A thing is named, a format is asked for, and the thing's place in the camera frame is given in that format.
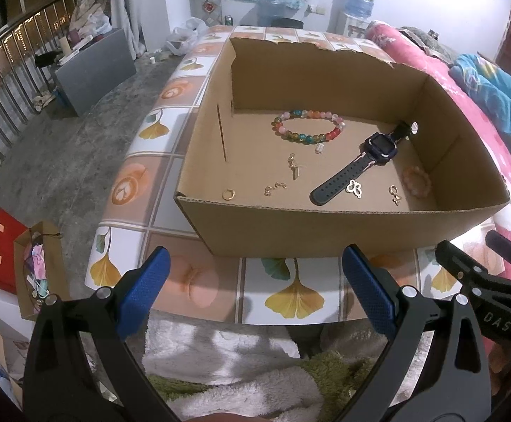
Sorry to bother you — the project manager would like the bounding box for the blue blanket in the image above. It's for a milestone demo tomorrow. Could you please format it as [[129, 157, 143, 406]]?
[[449, 53, 511, 172]]

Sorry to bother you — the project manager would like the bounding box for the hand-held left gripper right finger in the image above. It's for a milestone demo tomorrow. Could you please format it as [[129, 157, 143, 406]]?
[[339, 245, 491, 422]]

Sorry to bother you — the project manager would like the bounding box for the black strap smart watch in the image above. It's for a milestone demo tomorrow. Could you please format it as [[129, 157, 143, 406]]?
[[309, 121, 420, 206]]

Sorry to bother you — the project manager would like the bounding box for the brown paper bag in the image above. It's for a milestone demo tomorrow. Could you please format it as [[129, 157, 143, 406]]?
[[13, 221, 70, 322]]

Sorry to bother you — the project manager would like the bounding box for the white green fluffy towel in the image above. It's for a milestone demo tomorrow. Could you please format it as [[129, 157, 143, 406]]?
[[143, 312, 397, 422]]

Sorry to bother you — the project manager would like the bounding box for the pink floral blanket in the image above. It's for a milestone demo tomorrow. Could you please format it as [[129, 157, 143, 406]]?
[[365, 20, 511, 247]]

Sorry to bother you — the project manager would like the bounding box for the white plastic bag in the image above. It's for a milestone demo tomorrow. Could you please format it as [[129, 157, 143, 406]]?
[[166, 17, 211, 57]]

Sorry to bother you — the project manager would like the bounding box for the brown cardboard box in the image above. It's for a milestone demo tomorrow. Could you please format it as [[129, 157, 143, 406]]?
[[174, 36, 511, 259]]

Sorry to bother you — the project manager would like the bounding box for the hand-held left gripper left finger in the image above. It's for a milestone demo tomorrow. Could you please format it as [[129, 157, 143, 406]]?
[[22, 246, 177, 422]]

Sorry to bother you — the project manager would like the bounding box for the white water dispenser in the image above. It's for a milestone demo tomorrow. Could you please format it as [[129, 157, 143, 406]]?
[[335, 11, 372, 38]]

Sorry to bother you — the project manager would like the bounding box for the grey cabinet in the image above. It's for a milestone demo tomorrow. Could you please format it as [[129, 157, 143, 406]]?
[[53, 27, 137, 117]]

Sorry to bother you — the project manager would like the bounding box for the grey patterned pillow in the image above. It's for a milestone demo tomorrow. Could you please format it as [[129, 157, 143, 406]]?
[[398, 26, 458, 60]]

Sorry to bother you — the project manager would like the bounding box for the multicolour bead bracelet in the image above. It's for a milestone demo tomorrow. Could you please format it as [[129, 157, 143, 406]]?
[[272, 108, 346, 145]]

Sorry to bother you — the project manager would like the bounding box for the red gift bag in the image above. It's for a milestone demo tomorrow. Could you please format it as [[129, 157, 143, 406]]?
[[0, 209, 30, 296]]

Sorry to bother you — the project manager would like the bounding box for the empty clear water bottle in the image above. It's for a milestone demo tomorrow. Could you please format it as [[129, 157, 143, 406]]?
[[257, 0, 288, 27]]

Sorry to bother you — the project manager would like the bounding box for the metal railing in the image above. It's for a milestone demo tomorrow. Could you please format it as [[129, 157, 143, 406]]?
[[0, 0, 81, 203]]

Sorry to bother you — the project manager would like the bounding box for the pink bead bracelet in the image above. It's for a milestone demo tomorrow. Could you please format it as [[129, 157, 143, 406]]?
[[402, 165, 434, 196]]

